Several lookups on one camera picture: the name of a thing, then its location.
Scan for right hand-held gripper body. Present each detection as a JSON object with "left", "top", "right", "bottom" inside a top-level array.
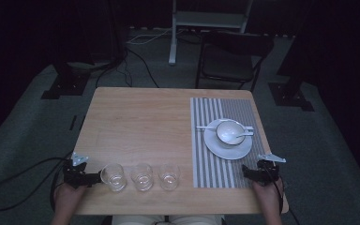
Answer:
[{"left": 255, "top": 152, "right": 287, "bottom": 187}]

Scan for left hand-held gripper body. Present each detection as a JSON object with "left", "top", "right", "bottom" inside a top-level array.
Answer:
[{"left": 62, "top": 151, "right": 90, "bottom": 189}]

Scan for clear drinking glass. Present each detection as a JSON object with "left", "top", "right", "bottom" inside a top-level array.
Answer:
[
  {"left": 99, "top": 162, "right": 128, "bottom": 192},
  {"left": 129, "top": 162, "right": 155, "bottom": 192},
  {"left": 157, "top": 162, "right": 182, "bottom": 191}
]

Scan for person's right hand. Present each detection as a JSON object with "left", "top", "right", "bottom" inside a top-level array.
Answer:
[{"left": 251, "top": 177, "right": 285, "bottom": 218}]

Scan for white round plate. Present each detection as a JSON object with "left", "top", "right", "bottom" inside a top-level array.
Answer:
[{"left": 202, "top": 118, "right": 254, "bottom": 161}]

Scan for white ceramic spoon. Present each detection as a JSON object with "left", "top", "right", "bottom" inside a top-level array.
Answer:
[{"left": 235, "top": 130, "right": 255, "bottom": 140}]

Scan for white bowl with dark rim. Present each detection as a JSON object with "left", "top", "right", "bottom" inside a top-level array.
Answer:
[{"left": 215, "top": 119, "right": 248, "bottom": 147}]

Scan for grey striped placemat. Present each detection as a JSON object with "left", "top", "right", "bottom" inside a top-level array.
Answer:
[{"left": 189, "top": 97, "right": 272, "bottom": 189}]

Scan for white chopsticks pair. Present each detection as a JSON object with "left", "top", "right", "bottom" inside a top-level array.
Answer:
[{"left": 195, "top": 125, "right": 255, "bottom": 131}]

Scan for person's light trousers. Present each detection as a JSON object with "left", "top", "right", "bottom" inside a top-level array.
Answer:
[{"left": 111, "top": 214, "right": 226, "bottom": 225}]

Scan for black folding chair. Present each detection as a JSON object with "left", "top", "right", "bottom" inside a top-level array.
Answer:
[{"left": 194, "top": 30, "right": 276, "bottom": 94}]

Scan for white metal stand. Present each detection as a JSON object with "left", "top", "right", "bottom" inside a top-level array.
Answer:
[{"left": 167, "top": 0, "right": 255, "bottom": 67}]

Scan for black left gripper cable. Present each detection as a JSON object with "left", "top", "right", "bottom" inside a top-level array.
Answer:
[{"left": 0, "top": 150, "right": 75, "bottom": 212}]

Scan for black stand with base plate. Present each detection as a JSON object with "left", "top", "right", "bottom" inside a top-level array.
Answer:
[
  {"left": 267, "top": 0, "right": 316, "bottom": 113},
  {"left": 40, "top": 0, "right": 127, "bottom": 101}
]

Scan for black floor cable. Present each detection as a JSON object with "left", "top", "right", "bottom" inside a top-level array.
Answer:
[{"left": 95, "top": 46, "right": 161, "bottom": 89}]

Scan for white floor cable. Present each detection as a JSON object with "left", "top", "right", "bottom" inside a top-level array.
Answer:
[{"left": 126, "top": 27, "right": 173, "bottom": 45}]

